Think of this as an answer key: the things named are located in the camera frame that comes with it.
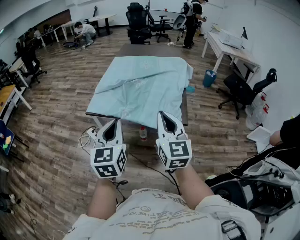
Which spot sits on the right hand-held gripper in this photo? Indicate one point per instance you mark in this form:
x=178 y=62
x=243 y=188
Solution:
x=175 y=152

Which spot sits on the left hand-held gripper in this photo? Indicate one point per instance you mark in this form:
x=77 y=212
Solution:
x=108 y=159

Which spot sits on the light blue floral cloth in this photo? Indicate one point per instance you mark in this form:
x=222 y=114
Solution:
x=140 y=93

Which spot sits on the person's right forearm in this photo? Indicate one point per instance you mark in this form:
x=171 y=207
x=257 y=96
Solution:
x=192 y=187

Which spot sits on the person's left forearm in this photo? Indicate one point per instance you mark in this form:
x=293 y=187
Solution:
x=102 y=199

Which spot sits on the clear red-label water bottle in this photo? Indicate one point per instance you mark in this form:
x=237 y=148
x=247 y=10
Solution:
x=143 y=134

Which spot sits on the small teal box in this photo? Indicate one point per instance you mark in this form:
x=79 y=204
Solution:
x=190 y=89

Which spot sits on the teal trash bin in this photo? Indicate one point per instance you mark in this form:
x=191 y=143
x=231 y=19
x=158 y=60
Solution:
x=209 y=79

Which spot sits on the black office chair with headrest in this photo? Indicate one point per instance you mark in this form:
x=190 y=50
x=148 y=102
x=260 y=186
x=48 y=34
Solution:
x=239 y=90

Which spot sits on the dark brown table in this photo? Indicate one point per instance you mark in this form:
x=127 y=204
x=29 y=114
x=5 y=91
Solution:
x=145 y=49

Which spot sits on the small white power strip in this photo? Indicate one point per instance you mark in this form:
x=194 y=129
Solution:
x=170 y=43

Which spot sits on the clear plastic water jugs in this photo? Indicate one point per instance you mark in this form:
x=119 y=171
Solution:
x=256 y=112

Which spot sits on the white flat paper box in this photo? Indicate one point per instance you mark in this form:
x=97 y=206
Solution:
x=259 y=134

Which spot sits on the person's white printed shirt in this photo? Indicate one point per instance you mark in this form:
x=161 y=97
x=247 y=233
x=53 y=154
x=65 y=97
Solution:
x=159 y=218

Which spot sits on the white wooden-top desk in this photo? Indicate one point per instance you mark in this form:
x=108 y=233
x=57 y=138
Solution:
x=225 y=48

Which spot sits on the black low-back office chair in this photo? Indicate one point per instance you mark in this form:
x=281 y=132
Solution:
x=160 y=27

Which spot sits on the blue picture board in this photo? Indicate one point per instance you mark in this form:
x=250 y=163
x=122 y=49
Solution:
x=5 y=138

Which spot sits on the black grey equipment backpack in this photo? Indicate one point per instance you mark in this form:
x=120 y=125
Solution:
x=257 y=187

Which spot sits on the white cardboard box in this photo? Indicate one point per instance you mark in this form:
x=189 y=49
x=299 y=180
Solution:
x=230 y=38

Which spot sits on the yellow-top white-leg desk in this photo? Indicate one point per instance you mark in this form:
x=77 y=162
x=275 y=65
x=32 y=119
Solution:
x=7 y=93

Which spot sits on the black high-back office chair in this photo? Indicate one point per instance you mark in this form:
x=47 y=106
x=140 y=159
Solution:
x=137 y=21

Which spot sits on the white round table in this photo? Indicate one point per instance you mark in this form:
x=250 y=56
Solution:
x=103 y=17

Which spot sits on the black monitor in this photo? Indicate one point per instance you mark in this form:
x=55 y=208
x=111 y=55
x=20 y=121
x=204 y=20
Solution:
x=244 y=32

